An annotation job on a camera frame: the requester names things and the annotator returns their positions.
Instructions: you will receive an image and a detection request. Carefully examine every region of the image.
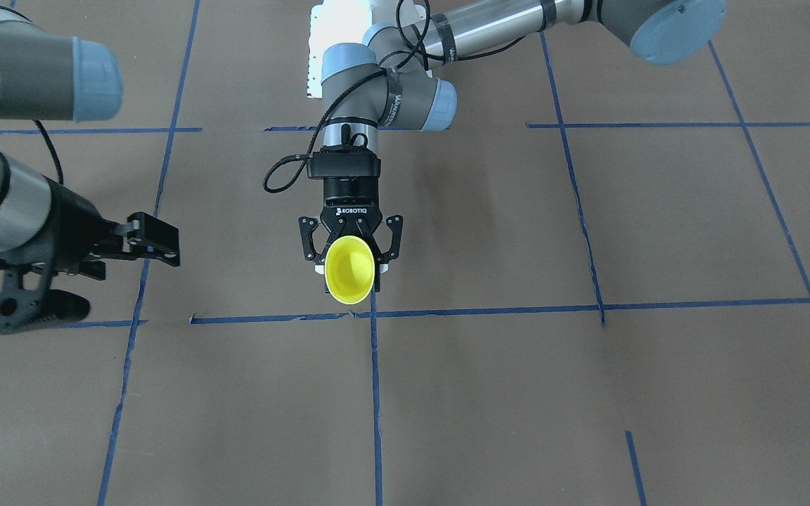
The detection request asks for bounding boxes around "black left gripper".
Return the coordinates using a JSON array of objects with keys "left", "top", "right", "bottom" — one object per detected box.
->
[{"left": 298, "top": 177, "right": 404, "bottom": 292}]

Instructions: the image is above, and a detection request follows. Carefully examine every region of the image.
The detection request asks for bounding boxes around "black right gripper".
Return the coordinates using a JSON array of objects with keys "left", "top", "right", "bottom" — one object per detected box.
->
[{"left": 47, "top": 185, "right": 181, "bottom": 282}]

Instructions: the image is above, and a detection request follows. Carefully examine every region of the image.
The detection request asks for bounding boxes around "yellow paper cup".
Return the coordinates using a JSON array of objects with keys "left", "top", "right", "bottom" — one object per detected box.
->
[{"left": 324, "top": 235, "right": 376, "bottom": 305}]

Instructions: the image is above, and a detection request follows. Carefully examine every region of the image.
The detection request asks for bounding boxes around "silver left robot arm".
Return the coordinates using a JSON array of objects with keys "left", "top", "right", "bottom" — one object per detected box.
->
[{"left": 284, "top": 1, "right": 727, "bottom": 305}]

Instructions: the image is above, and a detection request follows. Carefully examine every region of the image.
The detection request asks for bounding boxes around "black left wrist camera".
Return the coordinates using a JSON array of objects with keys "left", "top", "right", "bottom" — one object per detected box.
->
[{"left": 307, "top": 145, "right": 380, "bottom": 179}]

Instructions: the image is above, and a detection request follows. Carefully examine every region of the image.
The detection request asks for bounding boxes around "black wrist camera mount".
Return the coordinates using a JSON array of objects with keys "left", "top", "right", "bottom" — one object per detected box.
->
[{"left": 0, "top": 259, "right": 91, "bottom": 335}]

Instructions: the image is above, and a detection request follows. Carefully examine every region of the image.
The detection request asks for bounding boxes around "black camera cable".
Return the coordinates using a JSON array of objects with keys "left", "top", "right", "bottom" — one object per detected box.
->
[{"left": 263, "top": 0, "right": 525, "bottom": 195}]

